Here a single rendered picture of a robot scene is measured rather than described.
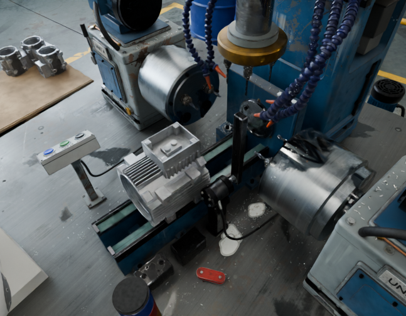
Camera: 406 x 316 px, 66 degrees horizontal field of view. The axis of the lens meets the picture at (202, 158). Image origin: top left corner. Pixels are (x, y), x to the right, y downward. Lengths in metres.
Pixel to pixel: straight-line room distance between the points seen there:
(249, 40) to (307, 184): 0.37
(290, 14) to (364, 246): 0.66
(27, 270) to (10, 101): 2.17
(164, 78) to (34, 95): 2.06
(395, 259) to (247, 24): 0.59
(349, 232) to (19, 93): 2.83
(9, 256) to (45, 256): 0.14
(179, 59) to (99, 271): 0.73
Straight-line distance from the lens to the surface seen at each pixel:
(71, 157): 1.02
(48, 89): 3.05
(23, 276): 1.08
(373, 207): 0.77
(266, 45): 0.83
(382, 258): 0.72
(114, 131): 1.43
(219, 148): 1.12
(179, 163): 0.83
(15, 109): 2.97
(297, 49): 1.05
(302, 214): 0.81
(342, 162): 0.81
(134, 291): 0.57
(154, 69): 1.14
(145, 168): 0.85
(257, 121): 1.09
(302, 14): 1.01
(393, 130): 1.55
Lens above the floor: 1.74
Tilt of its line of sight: 49 degrees down
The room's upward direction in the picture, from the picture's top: 3 degrees counter-clockwise
